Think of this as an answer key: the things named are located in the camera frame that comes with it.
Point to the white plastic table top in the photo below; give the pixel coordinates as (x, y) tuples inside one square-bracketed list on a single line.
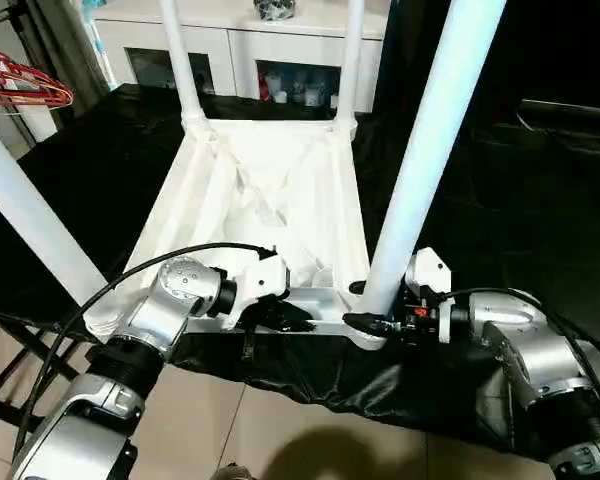
[(280, 200)]

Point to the white plastic table leg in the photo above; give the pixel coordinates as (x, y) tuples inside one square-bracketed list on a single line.
[(430, 150), (30, 210), (350, 65), (182, 65)]

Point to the black plastic mat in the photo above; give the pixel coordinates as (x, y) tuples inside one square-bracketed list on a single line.
[(520, 200)]

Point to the red bottle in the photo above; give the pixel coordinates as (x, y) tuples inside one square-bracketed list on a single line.
[(266, 87)]

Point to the large black box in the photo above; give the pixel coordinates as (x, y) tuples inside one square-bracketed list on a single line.
[(405, 60)]

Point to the black flat monitor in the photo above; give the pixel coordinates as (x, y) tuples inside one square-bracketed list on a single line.
[(570, 111)]

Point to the white cabinet with glass doors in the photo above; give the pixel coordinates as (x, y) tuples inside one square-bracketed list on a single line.
[(240, 35)]

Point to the black tangled bundle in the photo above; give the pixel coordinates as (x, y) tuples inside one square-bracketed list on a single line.
[(275, 9)]

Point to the small white box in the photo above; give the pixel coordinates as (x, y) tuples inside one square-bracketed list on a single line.
[(40, 125)]

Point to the grey curtain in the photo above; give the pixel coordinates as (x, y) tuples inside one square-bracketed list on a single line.
[(65, 45)]

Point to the black folding table frame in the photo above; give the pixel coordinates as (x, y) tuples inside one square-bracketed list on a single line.
[(15, 385)]

